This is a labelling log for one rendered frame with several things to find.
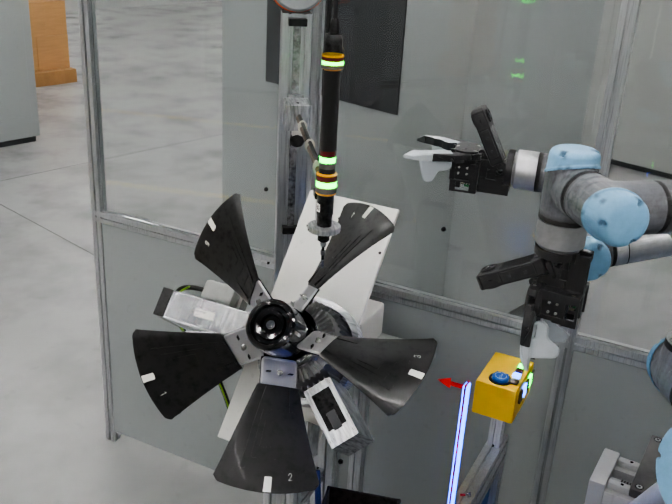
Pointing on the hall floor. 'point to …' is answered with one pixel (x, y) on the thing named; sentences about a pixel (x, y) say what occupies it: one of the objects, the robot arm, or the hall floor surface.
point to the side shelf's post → (360, 449)
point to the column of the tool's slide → (289, 133)
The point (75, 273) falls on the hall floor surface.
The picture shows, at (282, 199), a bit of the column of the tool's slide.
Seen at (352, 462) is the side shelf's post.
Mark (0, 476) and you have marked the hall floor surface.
